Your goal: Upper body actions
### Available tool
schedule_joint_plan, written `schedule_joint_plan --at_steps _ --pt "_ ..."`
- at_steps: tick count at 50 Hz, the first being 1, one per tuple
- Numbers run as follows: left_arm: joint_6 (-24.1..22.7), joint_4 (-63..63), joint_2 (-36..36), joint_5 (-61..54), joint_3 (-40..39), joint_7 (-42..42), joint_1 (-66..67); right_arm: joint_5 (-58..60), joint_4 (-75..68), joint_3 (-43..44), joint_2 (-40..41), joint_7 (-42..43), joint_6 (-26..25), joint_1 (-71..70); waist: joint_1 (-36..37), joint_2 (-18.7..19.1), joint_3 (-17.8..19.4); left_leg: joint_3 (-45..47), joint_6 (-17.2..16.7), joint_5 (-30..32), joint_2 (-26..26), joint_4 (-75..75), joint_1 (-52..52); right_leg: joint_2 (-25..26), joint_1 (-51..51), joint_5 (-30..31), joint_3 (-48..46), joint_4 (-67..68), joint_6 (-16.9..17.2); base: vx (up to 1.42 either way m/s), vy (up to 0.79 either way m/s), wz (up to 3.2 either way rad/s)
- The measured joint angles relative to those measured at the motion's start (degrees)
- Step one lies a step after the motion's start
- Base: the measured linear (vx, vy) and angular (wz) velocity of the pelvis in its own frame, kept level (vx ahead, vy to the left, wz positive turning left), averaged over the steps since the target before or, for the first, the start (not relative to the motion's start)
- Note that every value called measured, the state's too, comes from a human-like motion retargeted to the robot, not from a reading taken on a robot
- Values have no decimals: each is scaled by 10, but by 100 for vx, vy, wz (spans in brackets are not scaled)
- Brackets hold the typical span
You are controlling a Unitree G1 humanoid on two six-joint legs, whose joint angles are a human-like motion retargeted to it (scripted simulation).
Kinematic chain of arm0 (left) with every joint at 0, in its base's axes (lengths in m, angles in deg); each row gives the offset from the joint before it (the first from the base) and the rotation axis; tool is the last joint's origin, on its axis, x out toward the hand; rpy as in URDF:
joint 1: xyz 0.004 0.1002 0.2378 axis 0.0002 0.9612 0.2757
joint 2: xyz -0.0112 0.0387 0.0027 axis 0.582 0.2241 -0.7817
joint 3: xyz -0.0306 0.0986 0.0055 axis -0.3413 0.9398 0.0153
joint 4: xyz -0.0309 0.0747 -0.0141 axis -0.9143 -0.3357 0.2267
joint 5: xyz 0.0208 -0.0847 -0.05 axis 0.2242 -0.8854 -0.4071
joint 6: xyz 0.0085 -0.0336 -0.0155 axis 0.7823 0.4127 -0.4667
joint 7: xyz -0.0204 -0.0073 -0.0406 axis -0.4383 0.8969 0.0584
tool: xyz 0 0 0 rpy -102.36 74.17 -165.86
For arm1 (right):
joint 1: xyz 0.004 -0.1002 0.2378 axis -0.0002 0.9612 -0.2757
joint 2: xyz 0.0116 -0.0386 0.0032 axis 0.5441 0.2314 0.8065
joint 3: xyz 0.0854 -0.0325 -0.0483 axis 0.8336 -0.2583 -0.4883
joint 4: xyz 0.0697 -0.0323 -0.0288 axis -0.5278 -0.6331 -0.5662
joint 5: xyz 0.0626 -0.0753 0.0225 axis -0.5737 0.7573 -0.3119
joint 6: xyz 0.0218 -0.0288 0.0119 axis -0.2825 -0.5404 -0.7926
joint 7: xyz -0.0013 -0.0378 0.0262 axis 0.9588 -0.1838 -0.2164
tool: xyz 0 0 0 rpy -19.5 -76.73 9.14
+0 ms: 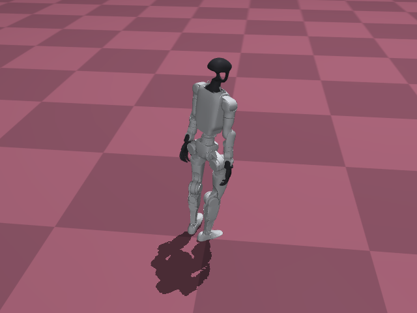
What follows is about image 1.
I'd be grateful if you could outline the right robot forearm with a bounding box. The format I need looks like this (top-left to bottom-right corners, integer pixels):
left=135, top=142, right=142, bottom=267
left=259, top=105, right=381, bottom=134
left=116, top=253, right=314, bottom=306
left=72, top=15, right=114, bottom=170
left=223, top=131, right=236, bottom=167

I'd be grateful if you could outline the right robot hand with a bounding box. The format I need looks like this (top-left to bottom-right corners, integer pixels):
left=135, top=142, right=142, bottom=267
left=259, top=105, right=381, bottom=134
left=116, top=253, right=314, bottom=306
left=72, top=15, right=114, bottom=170
left=220, top=161, right=233, bottom=186

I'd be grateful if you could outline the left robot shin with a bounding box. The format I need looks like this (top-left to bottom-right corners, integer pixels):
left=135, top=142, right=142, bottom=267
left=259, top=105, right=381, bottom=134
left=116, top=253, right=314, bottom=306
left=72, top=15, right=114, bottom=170
left=188, top=181, right=201, bottom=225

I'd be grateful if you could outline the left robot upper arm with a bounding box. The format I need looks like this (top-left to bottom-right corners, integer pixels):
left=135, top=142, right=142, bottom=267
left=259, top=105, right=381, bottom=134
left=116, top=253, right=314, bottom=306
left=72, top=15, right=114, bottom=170
left=192, top=82, right=205, bottom=117

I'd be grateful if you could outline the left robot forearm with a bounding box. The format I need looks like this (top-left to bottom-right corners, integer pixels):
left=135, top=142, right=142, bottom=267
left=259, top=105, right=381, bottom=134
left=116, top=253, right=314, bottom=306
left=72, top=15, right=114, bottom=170
left=185, top=113, right=197, bottom=141

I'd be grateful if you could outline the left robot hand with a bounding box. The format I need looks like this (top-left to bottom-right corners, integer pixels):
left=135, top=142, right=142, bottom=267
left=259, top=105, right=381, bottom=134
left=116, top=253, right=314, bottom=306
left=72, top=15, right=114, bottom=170
left=180, top=134, right=191, bottom=162

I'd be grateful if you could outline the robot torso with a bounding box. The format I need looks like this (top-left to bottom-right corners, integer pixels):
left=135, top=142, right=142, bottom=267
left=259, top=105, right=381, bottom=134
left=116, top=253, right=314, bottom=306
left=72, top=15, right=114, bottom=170
left=195, top=81, right=230, bottom=161

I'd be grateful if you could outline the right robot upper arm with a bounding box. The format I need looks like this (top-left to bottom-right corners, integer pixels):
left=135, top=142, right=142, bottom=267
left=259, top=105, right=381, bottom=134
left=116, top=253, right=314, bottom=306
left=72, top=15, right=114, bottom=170
left=222, top=96, right=238, bottom=139

